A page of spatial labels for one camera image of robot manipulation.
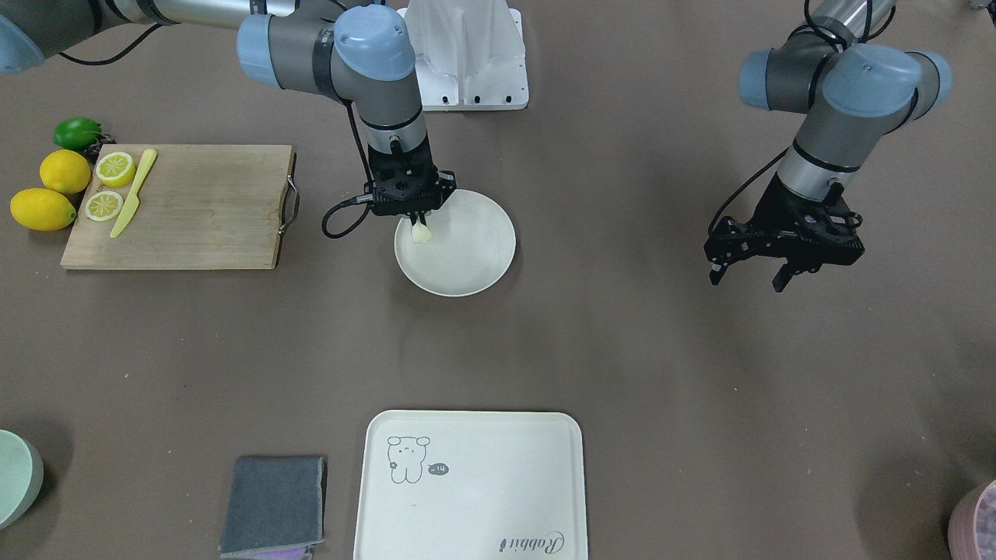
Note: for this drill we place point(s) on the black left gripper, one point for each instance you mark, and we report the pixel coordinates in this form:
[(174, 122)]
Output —
[(775, 210)]

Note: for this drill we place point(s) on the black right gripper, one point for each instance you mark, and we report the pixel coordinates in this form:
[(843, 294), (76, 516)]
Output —
[(446, 186)]

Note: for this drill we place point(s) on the cream round plate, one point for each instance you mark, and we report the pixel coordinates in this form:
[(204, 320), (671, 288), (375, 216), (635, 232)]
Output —
[(472, 245)]

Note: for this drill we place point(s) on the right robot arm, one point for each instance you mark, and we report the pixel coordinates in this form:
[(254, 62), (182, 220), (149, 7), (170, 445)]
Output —
[(357, 53)]

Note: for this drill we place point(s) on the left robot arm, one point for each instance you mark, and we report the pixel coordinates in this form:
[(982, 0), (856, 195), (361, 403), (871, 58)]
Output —
[(852, 93)]

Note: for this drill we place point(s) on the cream rectangular tray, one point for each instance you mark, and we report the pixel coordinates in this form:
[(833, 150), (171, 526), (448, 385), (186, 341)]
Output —
[(472, 485)]

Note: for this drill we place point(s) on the wooden cutting board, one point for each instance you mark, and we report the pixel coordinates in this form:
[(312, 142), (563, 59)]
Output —
[(202, 207)]

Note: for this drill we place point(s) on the yellow plastic knife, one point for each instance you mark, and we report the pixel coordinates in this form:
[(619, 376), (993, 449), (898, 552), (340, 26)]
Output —
[(132, 201)]

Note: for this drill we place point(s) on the lemon half slice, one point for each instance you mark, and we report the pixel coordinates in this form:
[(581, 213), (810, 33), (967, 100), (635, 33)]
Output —
[(116, 169), (103, 206)]

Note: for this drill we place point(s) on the folded grey cloth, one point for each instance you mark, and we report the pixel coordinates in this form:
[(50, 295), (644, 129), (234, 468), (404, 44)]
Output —
[(275, 508)]

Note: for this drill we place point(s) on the pink bowl with ice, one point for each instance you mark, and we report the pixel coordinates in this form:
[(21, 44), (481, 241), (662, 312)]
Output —
[(972, 525)]

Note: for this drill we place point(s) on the green lime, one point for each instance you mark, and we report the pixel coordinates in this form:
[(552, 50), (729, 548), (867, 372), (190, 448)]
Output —
[(77, 133)]

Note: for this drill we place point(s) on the whole yellow lemon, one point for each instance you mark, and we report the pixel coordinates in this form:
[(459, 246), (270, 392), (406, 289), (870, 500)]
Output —
[(65, 171), (41, 209)]

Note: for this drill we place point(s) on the mint green bowl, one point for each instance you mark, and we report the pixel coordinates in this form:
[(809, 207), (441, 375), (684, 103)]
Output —
[(22, 474)]

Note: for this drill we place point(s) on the white camera post with base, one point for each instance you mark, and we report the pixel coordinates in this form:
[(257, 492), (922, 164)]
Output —
[(470, 55)]

